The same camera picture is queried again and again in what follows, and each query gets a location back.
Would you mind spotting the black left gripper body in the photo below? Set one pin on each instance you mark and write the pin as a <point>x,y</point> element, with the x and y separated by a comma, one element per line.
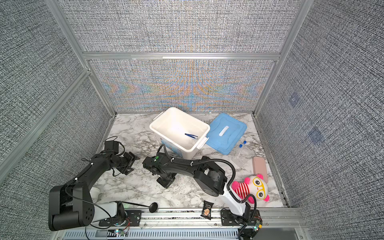
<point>126,161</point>

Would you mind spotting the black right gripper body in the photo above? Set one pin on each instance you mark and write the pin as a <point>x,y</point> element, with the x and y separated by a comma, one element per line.
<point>165,180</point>

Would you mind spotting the white plastic storage bin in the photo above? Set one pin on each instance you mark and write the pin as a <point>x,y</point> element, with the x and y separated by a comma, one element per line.
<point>171,125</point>

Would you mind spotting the blue plastic tweezers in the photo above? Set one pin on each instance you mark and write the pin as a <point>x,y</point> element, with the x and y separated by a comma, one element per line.
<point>191,136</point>

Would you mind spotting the blue plastic bin lid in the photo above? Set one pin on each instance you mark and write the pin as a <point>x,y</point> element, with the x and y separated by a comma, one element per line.
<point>225,132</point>

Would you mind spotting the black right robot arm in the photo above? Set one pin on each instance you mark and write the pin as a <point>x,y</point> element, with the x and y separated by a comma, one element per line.
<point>216,177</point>

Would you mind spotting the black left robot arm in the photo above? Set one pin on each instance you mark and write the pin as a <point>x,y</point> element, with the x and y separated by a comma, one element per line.
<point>71,204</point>

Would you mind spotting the white tape roll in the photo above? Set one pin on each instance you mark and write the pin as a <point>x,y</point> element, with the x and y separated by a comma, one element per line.
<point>94,193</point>

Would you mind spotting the black snack packet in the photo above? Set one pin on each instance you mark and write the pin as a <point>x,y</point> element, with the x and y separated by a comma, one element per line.
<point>207,210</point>

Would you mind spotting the pink white plush toy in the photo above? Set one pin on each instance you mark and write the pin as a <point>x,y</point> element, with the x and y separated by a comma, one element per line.
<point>254,185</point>

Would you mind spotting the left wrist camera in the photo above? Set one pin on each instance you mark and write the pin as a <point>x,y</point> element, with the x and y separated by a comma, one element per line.
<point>111,146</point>

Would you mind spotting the black long handled spoon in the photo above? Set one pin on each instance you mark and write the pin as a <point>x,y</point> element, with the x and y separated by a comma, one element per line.
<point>153,207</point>

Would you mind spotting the aluminium front rail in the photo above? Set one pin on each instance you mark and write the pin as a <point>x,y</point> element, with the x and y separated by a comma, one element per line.
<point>188,224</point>

